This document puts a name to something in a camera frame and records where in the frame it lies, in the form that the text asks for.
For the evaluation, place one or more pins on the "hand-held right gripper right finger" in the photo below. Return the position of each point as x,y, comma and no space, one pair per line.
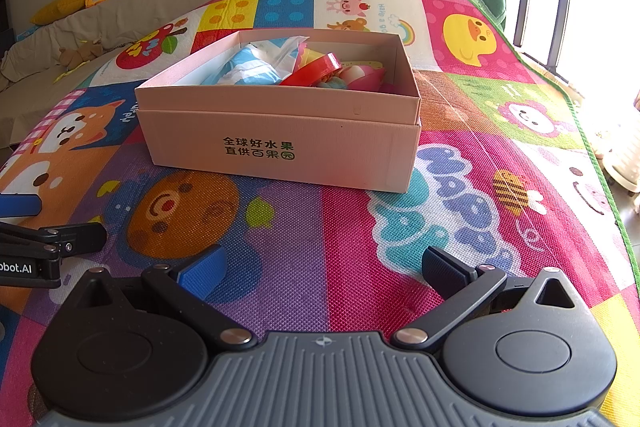
442,267

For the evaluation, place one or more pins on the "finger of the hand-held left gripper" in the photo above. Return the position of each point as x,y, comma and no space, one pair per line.
20,206
80,238

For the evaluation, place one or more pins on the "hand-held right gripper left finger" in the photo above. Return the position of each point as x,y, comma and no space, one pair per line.
205,272

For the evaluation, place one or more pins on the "pink cardboard box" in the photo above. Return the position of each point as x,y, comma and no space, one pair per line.
350,147

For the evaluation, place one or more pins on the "pink plastic basket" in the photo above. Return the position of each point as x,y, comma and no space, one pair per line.
367,79

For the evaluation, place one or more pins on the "blue white cotton pad packet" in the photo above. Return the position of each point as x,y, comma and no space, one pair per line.
250,67

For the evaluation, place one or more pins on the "colourful printed play mat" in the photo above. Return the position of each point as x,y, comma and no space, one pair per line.
350,232

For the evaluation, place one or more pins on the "yellow plastic toy piece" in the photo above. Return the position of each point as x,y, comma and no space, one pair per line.
67,76

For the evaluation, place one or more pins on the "brown teddy plush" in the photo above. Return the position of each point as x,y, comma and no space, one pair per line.
80,54

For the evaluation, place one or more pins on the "yellow cushion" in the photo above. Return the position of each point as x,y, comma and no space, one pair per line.
57,9

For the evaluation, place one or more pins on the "beige covered sofa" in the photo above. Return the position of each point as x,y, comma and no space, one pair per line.
125,7

